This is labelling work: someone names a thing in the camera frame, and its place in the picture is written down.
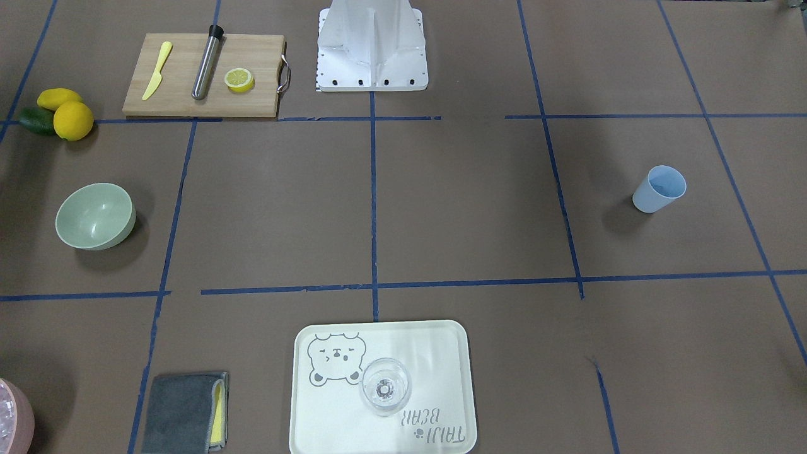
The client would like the grey folded cloth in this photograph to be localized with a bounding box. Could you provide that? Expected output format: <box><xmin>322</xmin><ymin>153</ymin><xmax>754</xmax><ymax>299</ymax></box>
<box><xmin>141</xmin><ymin>371</ymin><xmax>229</xmax><ymax>453</ymax></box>

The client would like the pink bowl with ice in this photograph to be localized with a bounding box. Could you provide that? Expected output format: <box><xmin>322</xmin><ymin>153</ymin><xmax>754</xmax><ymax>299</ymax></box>
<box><xmin>1</xmin><ymin>379</ymin><xmax>35</xmax><ymax>453</ymax></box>

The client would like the steel muddler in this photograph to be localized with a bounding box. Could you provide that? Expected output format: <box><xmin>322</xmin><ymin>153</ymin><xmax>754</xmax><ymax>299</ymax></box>
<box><xmin>191</xmin><ymin>24</ymin><xmax>224</xmax><ymax>100</ymax></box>

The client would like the yellow plastic knife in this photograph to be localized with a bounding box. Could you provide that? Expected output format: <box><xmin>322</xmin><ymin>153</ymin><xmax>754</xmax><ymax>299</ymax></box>
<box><xmin>141</xmin><ymin>41</ymin><xmax>173</xmax><ymax>101</ymax></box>

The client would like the green bowl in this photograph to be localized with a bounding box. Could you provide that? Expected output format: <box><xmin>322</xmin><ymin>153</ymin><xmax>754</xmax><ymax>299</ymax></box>
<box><xmin>54</xmin><ymin>183</ymin><xmax>136</xmax><ymax>251</ymax></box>

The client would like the yellow lemon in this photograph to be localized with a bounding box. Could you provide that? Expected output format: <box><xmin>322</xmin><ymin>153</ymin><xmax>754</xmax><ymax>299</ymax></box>
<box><xmin>37</xmin><ymin>87</ymin><xmax>83</xmax><ymax>112</ymax></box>
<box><xmin>53</xmin><ymin>101</ymin><xmax>95</xmax><ymax>141</ymax></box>

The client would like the light blue cup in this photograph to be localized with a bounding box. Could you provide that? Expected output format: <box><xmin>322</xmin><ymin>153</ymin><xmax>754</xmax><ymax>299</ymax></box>
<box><xmin>632</xmin><ymin>166</ymin><xmax>688</xmax><ymax>214</ymax></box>

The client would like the cream bear tray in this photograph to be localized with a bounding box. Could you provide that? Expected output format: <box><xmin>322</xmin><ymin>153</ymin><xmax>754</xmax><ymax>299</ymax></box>
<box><xmin>289</xmin><ymin>320</ymin><xmax>478</xmax><ymax>453</ymax></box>

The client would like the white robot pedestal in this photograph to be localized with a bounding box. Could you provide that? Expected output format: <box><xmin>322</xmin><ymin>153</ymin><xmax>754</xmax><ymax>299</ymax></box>
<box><xmin>315</xmin><ymin>1</ymin><xmax>429</xmax><ymax>92</ymax></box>

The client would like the lemon half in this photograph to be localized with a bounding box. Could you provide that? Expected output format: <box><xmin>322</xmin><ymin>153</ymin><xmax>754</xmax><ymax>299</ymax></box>
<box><xmin>224</xmin><ymin>68</ymin><xmax>255</xmax><ymax>94</ymax></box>

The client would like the wooden cutting board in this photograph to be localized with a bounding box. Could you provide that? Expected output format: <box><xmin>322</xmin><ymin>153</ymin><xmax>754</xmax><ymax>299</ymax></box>
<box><xmin>122</xmin><ymin>33</ymin><xmax>286</xmax><ymax>119</ymax></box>

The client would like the clear wine glass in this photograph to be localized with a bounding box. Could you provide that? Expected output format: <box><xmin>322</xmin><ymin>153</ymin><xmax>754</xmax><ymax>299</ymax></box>
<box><xmin>360</xmin><ymin>358</ymin><xmax>413</xmax><ymax>417</ymax></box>

